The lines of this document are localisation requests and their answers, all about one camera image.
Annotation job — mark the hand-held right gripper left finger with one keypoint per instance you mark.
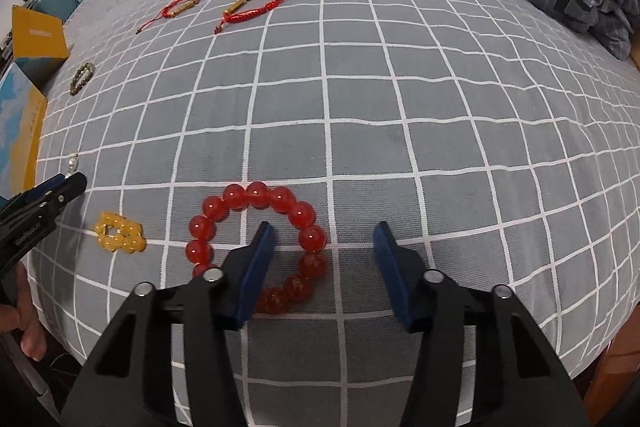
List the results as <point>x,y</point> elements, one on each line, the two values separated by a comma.
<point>256,257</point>

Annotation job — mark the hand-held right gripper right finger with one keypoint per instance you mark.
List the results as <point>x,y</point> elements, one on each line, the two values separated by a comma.
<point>390,259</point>

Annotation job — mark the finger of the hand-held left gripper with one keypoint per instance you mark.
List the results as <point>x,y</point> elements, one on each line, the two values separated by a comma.
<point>70,187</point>
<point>47,183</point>

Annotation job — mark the pearl pendant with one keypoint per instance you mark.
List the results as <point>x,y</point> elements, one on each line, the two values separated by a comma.
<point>73,164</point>

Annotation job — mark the person's left hand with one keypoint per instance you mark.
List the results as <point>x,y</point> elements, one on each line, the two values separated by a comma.
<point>27,332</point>

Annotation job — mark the sky print box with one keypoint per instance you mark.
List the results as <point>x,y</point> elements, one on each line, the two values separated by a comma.
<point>17,132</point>

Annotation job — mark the yellow cardboard box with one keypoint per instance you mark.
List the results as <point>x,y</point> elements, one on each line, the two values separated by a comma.
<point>37,34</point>

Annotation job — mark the grey checked bed sheet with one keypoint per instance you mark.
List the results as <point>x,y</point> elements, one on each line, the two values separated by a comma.
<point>350,107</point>

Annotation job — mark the wooden bed frame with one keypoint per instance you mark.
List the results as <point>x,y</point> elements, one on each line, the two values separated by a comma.
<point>617,372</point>

